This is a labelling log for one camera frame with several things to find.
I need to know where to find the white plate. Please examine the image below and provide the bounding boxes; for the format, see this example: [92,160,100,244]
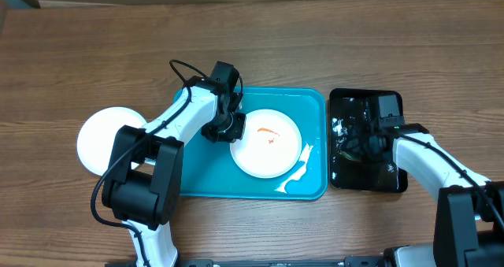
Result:
[76,107,146,176]
[230,109,302,179]

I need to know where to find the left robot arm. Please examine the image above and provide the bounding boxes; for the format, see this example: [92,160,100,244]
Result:
[90,61,246,266]

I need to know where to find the black rectangular tray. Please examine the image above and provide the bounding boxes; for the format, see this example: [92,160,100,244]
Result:
[329,88,408,193]

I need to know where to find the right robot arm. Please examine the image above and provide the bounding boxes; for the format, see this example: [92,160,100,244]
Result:
[330,89,503,267]

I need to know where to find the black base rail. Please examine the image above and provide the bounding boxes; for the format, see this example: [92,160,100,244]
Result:
[105,254,391,267]

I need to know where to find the green yellow sponge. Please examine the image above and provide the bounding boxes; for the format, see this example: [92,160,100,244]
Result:
[340,150,362,162]

